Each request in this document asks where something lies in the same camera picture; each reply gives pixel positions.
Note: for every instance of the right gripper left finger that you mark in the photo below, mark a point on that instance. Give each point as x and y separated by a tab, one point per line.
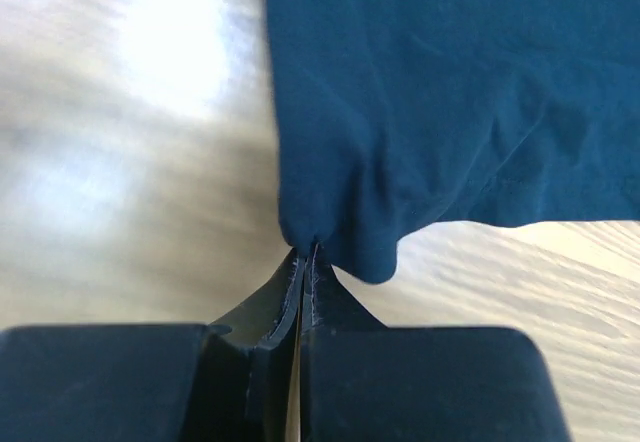
250	357

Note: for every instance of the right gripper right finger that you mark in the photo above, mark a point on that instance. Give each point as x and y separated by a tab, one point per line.
331	320

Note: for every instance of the navy jersey tank top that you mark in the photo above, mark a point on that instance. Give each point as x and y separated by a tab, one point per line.
396	114

